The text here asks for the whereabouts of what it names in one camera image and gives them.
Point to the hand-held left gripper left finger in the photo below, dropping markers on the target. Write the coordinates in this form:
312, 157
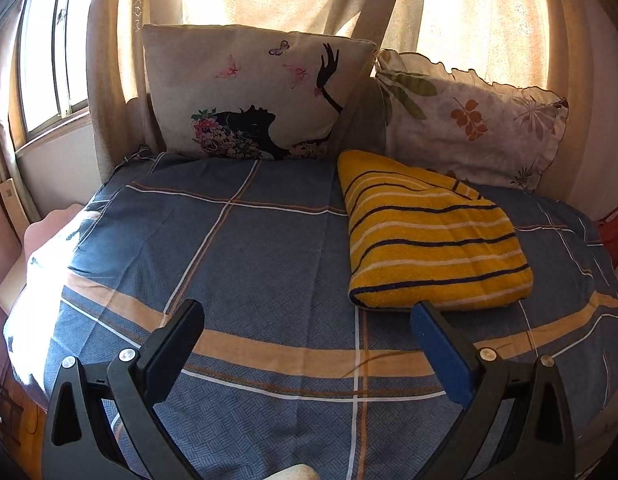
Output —
171, 355

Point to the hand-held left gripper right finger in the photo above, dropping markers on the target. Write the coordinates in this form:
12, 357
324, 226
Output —
441, 355

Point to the yellow striped sweater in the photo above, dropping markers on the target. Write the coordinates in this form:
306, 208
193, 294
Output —
429, 240

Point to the blue plaid bedsheet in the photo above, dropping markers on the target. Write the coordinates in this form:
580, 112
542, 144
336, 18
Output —
239, 260

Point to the beige rounded object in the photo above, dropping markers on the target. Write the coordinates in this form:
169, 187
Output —
296, 474

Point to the red object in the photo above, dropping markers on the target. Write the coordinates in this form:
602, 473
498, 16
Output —
616, 240

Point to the light wooden plank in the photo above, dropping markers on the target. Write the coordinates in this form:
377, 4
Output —
11, 195

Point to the white leaf print pillow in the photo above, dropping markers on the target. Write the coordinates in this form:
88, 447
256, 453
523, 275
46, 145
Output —
479, 130

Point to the beige silhouette print cushion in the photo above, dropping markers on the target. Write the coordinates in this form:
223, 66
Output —
239, 100

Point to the pale rounded bed frame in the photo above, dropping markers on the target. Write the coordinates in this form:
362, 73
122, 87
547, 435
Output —
44, 225

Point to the window with metal frame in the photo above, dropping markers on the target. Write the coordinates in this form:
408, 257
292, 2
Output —
39, 60

